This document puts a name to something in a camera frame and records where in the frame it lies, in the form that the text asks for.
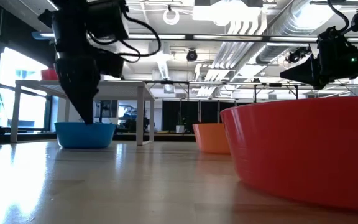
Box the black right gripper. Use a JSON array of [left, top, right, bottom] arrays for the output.
[[280, 46, 358, 90]]

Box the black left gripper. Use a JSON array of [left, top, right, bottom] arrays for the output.
[[54, 54, 103, 125]]

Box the blue plastic mini bowl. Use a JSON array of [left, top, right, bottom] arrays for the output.
[[54, 121, 117, 149]]

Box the red plastic mini bowl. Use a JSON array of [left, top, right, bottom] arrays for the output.
[[219, 95, 358, 212], [40, 68, 59, 81]]

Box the orange plastic mini bowl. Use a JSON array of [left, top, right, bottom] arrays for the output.
[[192, 123, 231, 155]]

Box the black ceiling spotlight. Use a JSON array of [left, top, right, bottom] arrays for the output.
[[285, 45, 312, 65]]

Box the dark background monitor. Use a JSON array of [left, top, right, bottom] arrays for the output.
[[93, 100, 119, 118]]

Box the white riser shelf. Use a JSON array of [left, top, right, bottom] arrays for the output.
[[10, 80, 155, 146]]

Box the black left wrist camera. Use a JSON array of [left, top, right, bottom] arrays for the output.
[[96, 49, 126, 78]]

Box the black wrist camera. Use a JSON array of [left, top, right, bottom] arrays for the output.
[[96, 49, 126, 78], [317, 26, 351, 50]]

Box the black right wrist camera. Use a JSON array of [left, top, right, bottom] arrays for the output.
[[317, 26, 351, 50]]

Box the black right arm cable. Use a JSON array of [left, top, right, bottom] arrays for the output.
[[327, 0, 351, 34]]

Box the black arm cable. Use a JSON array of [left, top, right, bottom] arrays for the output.
[[327, 0, 351, 34], [87, 12, 162, 63]]

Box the overhead frame bar with lights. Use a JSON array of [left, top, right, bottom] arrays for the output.
[[31, 32, 358, 44]]

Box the black partition wall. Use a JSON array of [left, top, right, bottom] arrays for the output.
[[162, 100, 229, 133]]

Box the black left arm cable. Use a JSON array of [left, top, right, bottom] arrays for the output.
[[87, 12, 162, 63]]

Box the white hanging cable ring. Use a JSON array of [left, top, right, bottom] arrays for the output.
[[162, 4, 180, 26]]

